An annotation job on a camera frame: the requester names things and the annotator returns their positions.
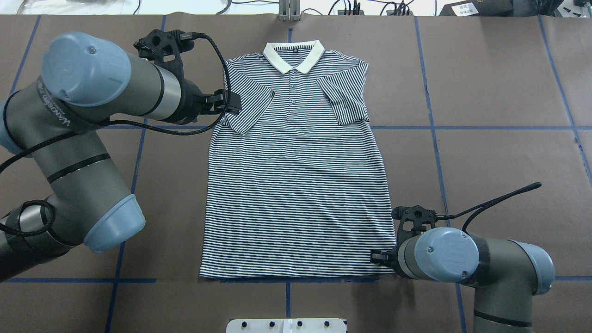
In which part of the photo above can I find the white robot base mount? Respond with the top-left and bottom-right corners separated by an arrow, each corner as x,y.
226,318 -> 348,333

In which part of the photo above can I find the navy white striped polo shirt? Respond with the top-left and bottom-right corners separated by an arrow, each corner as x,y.
199,40 -> 395,279

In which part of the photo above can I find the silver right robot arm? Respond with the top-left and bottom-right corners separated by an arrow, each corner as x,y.
370,227 -> 555,333

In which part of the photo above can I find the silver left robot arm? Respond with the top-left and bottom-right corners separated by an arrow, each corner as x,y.
1,30 -> 242,282

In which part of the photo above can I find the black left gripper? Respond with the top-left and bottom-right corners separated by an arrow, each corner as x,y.
173,80 -> 242,125

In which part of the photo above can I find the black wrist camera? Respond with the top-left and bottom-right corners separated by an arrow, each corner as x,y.
134,29 -> 195,81
392,206 -> 438,245

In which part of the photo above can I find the black box with label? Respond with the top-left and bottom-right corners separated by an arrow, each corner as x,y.
438,0 -> 514,17

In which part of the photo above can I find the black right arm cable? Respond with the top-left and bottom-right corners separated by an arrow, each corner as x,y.
435,182 -> 542,234

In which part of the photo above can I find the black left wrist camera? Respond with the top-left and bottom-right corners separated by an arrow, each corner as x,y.
134,29 -> 195,81

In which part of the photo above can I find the aluminium camera post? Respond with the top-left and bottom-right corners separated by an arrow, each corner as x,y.
277,0 -> 302,22

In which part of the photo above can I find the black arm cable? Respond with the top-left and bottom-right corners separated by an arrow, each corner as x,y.
0,30 -> 232,239
435,182 -> 542,234

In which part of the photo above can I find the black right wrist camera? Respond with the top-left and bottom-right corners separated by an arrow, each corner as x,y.
392,206 -> 438,245

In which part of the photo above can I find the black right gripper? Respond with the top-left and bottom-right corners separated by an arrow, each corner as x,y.
370,245 -> 402,276

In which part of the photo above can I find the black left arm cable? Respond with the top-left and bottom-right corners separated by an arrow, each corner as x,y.
0,30 -> 232,239

